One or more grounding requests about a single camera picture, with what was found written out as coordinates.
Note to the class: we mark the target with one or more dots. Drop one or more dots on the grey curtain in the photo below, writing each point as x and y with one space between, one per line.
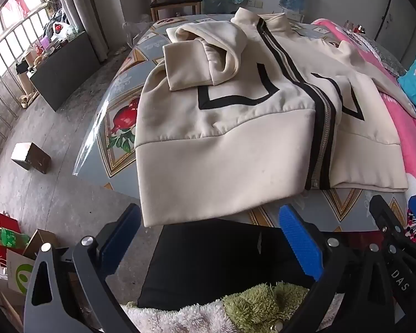
86 14

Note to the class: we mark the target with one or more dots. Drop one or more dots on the clear empty water jug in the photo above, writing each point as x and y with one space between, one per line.
218 3

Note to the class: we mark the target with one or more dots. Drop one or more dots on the pink floral blanket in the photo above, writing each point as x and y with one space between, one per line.
405 135

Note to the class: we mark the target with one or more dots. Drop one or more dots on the white paper bag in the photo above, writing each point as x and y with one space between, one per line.
19 274

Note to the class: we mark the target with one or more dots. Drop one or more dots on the red paper bag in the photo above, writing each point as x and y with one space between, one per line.
3 220

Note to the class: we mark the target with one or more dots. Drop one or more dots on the brown box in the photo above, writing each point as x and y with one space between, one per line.
31 156

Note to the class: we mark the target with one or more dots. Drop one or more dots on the white wall socket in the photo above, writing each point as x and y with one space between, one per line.
256 3

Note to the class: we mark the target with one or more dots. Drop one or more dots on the white cabinet door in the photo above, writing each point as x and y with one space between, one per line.
398 24

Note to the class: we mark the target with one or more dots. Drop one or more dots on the green soda bottle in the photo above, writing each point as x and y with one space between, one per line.
10 237

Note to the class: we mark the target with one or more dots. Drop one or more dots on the grey textured blanket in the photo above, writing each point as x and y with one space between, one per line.
384 55

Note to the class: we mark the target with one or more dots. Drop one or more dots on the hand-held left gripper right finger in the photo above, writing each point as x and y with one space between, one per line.
300 242

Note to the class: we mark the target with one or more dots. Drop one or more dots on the person's black pants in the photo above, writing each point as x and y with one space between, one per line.
211 260

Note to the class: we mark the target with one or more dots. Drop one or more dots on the cream zip jacket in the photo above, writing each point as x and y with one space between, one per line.
228 163

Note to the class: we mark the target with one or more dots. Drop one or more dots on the dark grey cabinet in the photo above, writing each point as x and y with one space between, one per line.
66 69

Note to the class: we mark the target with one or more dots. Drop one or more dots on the white water dispenser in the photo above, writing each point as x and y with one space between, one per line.
293 15

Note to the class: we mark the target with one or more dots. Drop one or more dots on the printed plastic tablecloth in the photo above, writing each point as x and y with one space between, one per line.
100 166

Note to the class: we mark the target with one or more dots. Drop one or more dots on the clear plastic bag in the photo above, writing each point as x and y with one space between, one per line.
135 29

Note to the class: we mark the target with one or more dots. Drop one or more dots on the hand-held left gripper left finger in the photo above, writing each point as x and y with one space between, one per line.
121 237

